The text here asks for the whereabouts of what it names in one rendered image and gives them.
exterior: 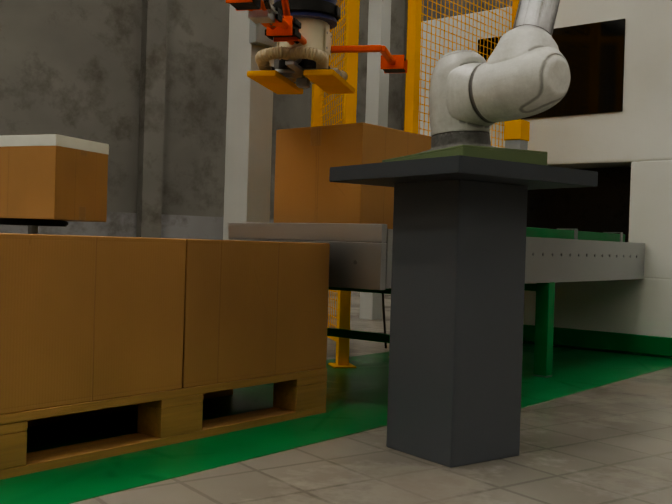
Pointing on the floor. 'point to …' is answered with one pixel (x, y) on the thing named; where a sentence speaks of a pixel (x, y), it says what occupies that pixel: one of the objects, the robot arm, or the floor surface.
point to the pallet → (156, 420)
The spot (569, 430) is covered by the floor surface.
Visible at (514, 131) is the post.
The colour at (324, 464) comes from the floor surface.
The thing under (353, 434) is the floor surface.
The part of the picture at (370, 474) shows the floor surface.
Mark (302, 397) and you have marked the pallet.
